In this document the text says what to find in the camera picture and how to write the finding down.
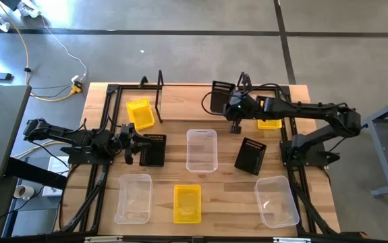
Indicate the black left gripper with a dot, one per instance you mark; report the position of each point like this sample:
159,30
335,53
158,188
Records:
124,140

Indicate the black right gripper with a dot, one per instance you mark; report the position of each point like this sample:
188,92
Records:
244,109

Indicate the black slotted plastic basket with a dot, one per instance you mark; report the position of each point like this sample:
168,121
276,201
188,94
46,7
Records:
219,98
249,157
154,155

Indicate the yellow slotted plastic basket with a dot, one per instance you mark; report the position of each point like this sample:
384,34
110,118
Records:
269,124
187,204
141,114

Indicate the clear plastic bin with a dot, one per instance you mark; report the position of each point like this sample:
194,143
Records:
202,152
133,199
276,202

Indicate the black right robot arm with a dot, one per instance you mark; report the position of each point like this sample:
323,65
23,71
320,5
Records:
301,109

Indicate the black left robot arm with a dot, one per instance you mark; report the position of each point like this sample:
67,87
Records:
55,130

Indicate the white box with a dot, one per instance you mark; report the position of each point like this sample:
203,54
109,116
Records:
57,167

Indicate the yellow plug adapter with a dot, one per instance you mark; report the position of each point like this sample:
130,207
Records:
76,89

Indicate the white plug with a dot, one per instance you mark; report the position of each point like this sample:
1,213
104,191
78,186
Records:
75,79

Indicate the black desk leg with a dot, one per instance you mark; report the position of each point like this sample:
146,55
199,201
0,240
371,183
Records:
35,173

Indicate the white cup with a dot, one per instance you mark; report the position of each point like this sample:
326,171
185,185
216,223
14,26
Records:
23,192

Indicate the grey desk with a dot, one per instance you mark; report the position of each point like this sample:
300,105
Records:
1,128

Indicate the black rig bracket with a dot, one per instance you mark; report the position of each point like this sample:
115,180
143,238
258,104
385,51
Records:
143,82
246,81

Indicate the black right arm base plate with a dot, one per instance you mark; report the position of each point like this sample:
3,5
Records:
284,158

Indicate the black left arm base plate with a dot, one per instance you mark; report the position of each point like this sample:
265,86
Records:
75,158

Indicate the black aluminium rig frame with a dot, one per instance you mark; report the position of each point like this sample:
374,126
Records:
112,89

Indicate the silver metal bracket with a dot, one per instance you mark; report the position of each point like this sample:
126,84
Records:
102,239
291,240

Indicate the grey metal table frame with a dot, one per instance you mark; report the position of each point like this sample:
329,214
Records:
386,158

